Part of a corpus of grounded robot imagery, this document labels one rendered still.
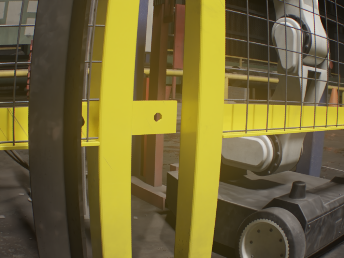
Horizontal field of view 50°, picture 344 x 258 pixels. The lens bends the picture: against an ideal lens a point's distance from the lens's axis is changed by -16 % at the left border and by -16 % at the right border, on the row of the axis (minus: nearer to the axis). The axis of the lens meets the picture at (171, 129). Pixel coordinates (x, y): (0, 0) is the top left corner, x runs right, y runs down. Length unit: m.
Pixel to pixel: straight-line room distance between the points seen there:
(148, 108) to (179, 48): 7.29
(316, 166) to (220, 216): 1.00
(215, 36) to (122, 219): 0.31
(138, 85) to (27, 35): 4.95
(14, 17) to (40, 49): 6.28
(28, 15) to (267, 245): 6.09
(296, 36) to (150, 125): 0.57
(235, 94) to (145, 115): 8.33
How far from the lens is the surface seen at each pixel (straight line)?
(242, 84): 9.02
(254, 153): 1.19
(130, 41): 0.57
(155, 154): 1.65
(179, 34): 7.95
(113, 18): 0.56
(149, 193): 1.61
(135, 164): 1.87
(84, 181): 1.39
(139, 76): 1.84
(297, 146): 1.24
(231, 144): 1.25
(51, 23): 0.37
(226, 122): 0.74
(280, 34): 1.13
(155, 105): 0.66
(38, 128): 0.37
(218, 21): 0.67
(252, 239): 0.99
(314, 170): 2.04
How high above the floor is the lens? 0.48
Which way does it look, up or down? 7 degrees down
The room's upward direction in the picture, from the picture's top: 2 degrees clockwise
